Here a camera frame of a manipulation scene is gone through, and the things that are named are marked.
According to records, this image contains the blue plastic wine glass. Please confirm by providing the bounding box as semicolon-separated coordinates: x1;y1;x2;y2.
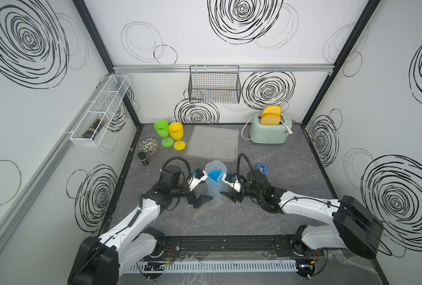
206;170;225;191

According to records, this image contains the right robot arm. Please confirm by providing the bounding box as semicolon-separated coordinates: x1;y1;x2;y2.
221;171;384;260

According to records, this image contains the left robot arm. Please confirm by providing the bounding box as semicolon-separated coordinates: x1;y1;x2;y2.
67;165;212;285

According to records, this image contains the bubble wrap sheet stack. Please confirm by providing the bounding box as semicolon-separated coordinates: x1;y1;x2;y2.
186;126;239;162

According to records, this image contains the yellow plastic wine glass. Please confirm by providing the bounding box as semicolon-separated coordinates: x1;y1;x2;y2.
169;122;186;150

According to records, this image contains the green plastic wine glass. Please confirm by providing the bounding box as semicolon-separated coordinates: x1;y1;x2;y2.
154;119;174;147

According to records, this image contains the blue tape dispenser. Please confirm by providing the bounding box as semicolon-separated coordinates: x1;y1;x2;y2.
256;163;267;175

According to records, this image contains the dark spice bottle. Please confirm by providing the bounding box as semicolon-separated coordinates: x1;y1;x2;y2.
137;152;149;166

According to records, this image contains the patterned small bowl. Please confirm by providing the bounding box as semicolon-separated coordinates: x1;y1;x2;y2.
138;138;159;155

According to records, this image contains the mint green toaster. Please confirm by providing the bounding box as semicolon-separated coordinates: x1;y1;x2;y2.
249;114;293;144

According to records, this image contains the front toast slice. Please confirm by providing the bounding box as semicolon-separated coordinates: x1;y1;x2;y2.
260;114;282;125

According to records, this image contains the toast slice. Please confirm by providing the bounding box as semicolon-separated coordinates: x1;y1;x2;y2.
260;114;282;125
262;105;282;116

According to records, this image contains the back toast slice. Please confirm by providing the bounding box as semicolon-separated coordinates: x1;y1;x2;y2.
262;105;282;116

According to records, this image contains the dark bottle in shelf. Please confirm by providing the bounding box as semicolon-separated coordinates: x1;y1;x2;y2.
81;118;106;140

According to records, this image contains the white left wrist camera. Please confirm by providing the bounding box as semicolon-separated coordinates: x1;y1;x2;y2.
189;168;208;191

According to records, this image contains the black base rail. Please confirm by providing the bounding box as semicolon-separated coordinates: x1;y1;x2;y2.
84;234;370;258

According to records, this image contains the white toaster cable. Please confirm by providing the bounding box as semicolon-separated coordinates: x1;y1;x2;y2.
241;114;260;141

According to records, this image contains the white slotted cable duct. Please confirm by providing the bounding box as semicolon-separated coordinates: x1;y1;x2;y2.
126;260;298;274

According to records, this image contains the white wire shelf basket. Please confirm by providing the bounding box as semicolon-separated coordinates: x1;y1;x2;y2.
70;74;130;147

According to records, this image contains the black wire basket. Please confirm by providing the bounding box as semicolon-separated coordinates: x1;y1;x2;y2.
188;65;242;104

